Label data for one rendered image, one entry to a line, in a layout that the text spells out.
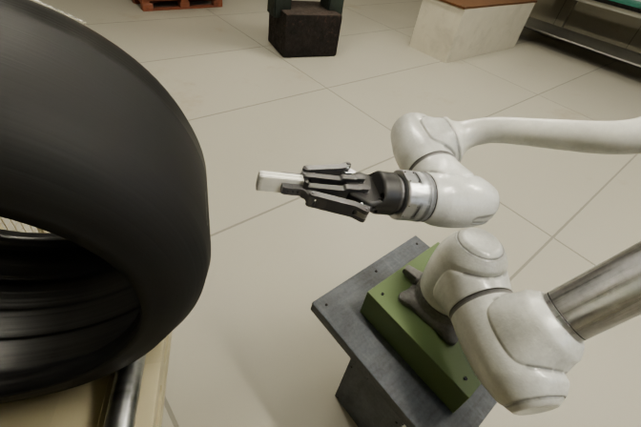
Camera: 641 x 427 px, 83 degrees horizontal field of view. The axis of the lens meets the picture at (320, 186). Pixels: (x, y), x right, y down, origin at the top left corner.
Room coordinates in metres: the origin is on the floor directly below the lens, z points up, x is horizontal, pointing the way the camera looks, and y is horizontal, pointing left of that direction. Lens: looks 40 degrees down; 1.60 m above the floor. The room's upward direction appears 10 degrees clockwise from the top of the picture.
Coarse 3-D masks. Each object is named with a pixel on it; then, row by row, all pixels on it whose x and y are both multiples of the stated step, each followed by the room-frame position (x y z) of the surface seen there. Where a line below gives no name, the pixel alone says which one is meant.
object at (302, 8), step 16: (272, 0) 4.24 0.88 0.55; (288, 0) 4.25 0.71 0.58; (320, 0) 4.69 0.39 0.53; (336, 0) 4.56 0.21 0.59; (272, 16) 4.43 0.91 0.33; (288, 16) 4.09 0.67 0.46; (304, 16) 4.19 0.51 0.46; (320, 16) 4.29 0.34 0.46; (336, 16) 4.40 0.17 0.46; (272, 32) 4.41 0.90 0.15; (288, 32) 4.10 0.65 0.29; (304, 32) 4.20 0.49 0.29; (320, 32) 4.31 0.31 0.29; (336, 32) 4.41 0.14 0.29; (288, 48) 4.11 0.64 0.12; (304, 48) 4.21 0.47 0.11; (320, 48) 4.32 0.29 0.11; (336, 48) 4.43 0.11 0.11
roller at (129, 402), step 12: (144, 360) 0.27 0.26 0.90; (120, 372) 0.23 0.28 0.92; (132, 372) 0.24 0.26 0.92; (120, 384) 0.22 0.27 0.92; (132, 384) 0.22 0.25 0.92; (120, 396) 0.20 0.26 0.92; (132, 396) 0.20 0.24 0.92; (108, 408) 0.18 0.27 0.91; (120, 408) 0.18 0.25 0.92; (132, 408) 0.19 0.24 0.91; (108, 420) 0.16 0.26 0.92; (120, 420) 0.17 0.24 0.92; (132, 420) 0.17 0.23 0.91
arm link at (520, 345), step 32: (640, 256) 0.46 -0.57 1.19; (576, 288) 0.45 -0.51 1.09; (608, 288) 0.43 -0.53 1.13; (640, 288) 0.42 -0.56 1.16; (480, 320) 0.44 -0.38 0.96; (512, 320) 0.42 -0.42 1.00; (544, 320) 0.41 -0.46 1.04; (576, 320) 0.41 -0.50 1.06; (608, 320) 0.40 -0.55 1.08; (480, 352) 0.38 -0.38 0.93; (512, 352) 0.37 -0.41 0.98; (544, 352) 0.36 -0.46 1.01; (576, 352) 0.37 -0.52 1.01; (512, 384) 0.32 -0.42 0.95; (544, 384) 0.32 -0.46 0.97
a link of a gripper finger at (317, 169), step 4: (332, 164) 0.50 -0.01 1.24; (336, 164) 0.51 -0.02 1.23; (340, 164) 0.51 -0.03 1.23; (344, 164) 0.52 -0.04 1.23; (348, 164) 0.52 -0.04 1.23; (304, 168) 0.47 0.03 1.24; (308, 168) 0.47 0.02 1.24; (312, 168) 0.48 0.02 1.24; (316, 168) 0.48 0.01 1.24; (320, 168) 0.48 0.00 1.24; (324, 168) 0.49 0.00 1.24; (328, 168) 0.49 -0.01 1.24; (332, 168) 0.49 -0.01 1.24; (336, 168) 0.50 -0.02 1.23; (340, 168) 0.50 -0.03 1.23; (344, 168) 0.51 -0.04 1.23; (312, 172) 0.48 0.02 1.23; (316, 172) 0.48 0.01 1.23; (320, 172) 0.48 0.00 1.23; (324, 172) 0.48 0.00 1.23; (328, 172) 0.49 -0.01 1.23; (332, 172) 0.49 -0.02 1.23; (336, 172) 0.50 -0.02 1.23; (340, 172) 0.50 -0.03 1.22
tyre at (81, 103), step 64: (0, 0) 0.39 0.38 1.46; (0, 64) 0.28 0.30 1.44; (64, 64) 0.34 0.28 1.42; (128, 64) 0.43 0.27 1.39; (0, 128) 0.23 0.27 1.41; (64, 128) 0.26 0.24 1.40; (128, 128) 0.31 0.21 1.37; (192, 128) 0.47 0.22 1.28; (0, 192) 0.20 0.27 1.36; (64, 192) 0.22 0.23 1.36; (128, 192) 0.26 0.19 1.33; (192, 192) 0.33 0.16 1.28; (0, 256) 0.38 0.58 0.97; (64, 256) 0.42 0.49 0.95; (128, 256) 0.23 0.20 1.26; (192, 256) 0.28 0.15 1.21; (0, 320) 0.28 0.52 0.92; (64, 320) 0.31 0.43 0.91; (128, 320) 0.31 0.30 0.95; (0, 384) 0.17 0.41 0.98; (64, 384) 0.19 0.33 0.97
